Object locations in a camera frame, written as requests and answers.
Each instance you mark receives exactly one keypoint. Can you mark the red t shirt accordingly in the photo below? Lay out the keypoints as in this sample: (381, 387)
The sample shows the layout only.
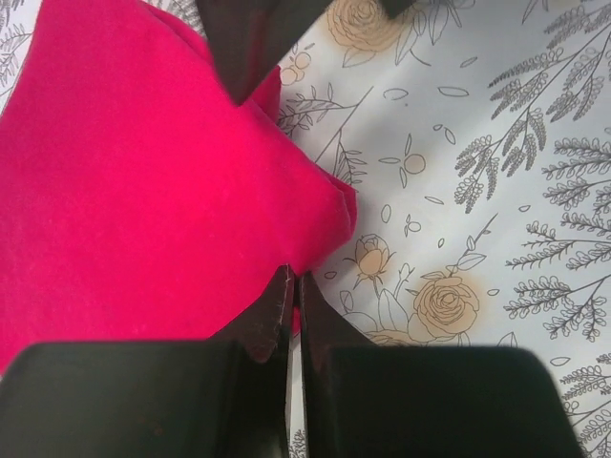
(137, 201)

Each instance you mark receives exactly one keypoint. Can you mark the floral patterned table cloth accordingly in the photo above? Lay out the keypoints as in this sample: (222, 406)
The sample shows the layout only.
(476, 137)

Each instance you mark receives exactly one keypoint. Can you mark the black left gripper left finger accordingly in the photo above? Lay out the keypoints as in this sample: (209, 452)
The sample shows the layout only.
(225, 396)

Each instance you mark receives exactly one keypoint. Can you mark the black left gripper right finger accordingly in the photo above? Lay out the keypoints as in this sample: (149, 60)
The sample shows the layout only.
(368, 400)

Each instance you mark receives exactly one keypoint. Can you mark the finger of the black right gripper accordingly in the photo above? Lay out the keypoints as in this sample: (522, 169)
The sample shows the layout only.
(248, 38)
(394, 8)

